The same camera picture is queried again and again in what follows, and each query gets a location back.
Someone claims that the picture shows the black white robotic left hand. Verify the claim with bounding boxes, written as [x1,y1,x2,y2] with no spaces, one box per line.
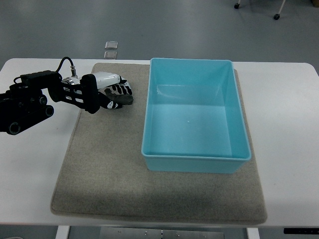
[92,72,134,110]

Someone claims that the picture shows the brown hippo toy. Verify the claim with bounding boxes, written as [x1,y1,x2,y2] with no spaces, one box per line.
[104,88,134,105]

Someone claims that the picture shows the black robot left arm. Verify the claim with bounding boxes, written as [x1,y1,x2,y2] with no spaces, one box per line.
[0,57,84,135]

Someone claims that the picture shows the blue plastic box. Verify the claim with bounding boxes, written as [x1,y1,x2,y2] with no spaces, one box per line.
[142,58,252,174]

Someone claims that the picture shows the lower metal floor plate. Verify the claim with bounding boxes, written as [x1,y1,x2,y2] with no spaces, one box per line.
[104,51,118,60]

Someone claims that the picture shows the grey felt mat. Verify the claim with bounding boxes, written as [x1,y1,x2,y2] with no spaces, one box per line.
[51,63,267,225]

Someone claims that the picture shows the white cart leg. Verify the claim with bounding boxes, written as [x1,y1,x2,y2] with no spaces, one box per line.
[277,0,286,16]

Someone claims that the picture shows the black table control panel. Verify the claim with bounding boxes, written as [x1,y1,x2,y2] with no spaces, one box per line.
[284,228,319,235]

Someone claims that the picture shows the metal table base plate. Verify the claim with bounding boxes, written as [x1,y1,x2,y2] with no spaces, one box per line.
[99,227,225,239]

